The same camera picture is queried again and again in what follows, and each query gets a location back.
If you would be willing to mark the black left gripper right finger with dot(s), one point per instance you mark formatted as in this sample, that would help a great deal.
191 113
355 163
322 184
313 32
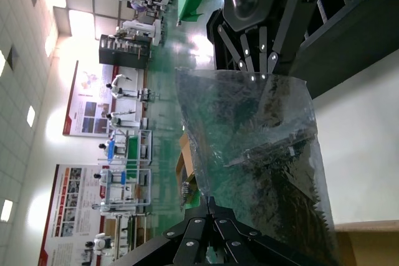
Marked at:
237 241

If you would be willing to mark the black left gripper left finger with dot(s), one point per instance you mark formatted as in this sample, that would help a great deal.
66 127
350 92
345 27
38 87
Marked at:
187 241

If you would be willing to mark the gray antistatic bubble bag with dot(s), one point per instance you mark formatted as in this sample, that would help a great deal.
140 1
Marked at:
249 154

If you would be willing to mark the small open cardboard box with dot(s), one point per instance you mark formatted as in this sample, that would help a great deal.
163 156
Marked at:
184 160

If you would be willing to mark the black slotted plastic container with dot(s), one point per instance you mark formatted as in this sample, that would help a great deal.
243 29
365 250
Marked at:
358 29

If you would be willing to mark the brown open cardboard box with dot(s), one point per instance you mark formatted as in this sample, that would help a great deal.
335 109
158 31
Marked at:
374 247

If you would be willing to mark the red white poster board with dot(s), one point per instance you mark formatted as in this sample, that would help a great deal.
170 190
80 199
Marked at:
90 101
68 216

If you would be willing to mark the black equipment rack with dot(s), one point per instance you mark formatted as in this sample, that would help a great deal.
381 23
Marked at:
118 54

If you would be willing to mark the white ceiling light panel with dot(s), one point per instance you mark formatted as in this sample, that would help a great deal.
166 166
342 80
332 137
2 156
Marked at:
6 210
30 116

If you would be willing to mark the white tube frame workbench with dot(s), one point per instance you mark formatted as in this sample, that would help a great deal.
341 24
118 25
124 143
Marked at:
131 228

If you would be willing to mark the white frame rack blue top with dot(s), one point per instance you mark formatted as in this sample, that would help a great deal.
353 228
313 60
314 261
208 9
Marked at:
134 147

